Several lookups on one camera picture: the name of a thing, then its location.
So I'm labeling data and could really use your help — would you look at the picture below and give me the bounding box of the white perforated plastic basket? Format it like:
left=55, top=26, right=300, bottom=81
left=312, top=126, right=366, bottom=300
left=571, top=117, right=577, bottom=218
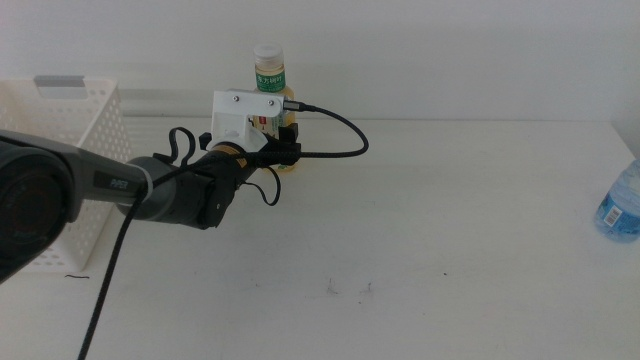
left=0, top=75, right=134, bottom=274

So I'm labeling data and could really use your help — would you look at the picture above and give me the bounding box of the black braided camera cable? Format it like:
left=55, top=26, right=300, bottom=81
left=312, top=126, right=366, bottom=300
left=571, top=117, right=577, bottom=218
left=77, top=99, right=370, bottom=360

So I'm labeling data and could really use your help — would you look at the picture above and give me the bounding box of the thin black wire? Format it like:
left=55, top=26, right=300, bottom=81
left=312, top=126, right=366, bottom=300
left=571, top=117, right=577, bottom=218
left=242, top=166, right=282, bottom=207
left=167, top=126, right=197, bottom=167

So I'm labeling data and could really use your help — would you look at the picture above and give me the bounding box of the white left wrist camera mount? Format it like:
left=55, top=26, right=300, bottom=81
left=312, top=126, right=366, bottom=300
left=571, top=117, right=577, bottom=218
left=206, top=88, right=285, bottom=152

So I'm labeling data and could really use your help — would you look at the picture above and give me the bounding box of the clear water bottle blue label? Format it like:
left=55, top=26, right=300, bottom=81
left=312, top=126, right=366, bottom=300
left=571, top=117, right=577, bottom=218
left=592, top=158, right=640, bottom=243

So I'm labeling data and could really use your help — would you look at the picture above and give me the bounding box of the yellow tea bottle green label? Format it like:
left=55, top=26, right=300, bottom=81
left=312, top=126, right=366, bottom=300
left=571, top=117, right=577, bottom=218
left=252, top=42, right=297, bottom=174

